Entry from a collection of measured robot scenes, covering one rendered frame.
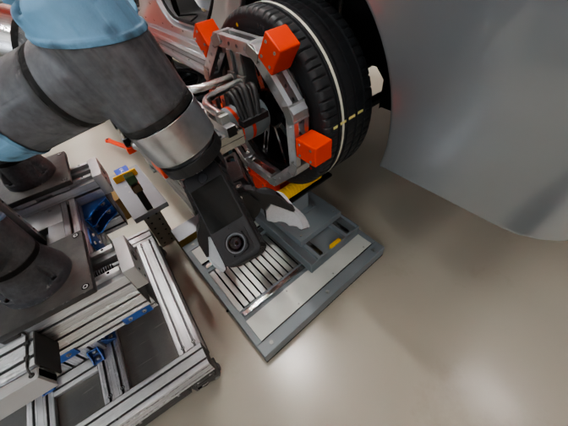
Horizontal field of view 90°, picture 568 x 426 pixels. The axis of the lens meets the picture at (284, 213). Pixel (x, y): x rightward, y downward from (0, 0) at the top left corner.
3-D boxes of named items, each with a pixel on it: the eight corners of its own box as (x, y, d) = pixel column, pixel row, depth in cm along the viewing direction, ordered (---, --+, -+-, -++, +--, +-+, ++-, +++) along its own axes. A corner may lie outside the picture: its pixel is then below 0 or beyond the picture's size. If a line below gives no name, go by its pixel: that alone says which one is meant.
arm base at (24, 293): (1, 322, 62) (-41, 303, 54) (3, 274, 71) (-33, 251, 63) (75, 285, 67) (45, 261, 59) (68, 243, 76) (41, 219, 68)
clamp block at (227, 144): (246, 142, 86) (243, 127, 82) (221, 155, 83) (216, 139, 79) (237, 136, 89) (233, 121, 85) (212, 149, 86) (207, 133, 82)
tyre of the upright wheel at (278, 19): (243, 14, 126) (284, 151, 161) (195, 30, 116) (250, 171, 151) (360, -42, 76) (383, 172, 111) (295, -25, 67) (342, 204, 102)
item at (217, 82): (239, 83, 97) (232, 49, 89) (189, 104, 90) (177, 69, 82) (213, 71, 107) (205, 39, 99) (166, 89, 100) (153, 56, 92)
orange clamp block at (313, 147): (312, 146, 96) (331, 157, 91) (295, 156, 93) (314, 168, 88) (312, 128, 91) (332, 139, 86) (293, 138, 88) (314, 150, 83)
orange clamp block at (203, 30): (226, 40, 102) (213, 17, 101) (208, 46, 99) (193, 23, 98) (222, 52, 109) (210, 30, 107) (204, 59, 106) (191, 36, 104)
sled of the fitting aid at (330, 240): (357, 235, 160) (359, 224, 153) (311, 274, 146) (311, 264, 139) (297, 193, 188) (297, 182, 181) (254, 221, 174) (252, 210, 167)
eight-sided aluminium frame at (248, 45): (311, 198, 113) (308, 48, 73) (299, 206, 111) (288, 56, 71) (236, 144, 143) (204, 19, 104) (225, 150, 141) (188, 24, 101)
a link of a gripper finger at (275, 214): (308, 193, 45) (257, 177, 40) (322, 217, 41) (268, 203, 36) (297, 207, 47) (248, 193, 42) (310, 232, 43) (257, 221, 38)
